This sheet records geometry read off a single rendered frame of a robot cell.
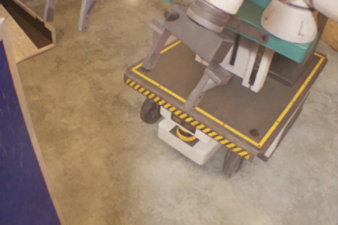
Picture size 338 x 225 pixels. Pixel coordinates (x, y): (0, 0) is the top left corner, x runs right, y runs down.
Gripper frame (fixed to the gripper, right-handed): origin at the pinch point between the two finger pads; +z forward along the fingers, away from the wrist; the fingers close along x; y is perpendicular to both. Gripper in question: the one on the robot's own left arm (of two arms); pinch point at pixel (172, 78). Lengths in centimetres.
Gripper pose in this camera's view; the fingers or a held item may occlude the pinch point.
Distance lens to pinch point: 64.4
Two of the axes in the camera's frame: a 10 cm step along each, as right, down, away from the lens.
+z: -4.4, 7.8, 4.4
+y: -6.4, 0.7, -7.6
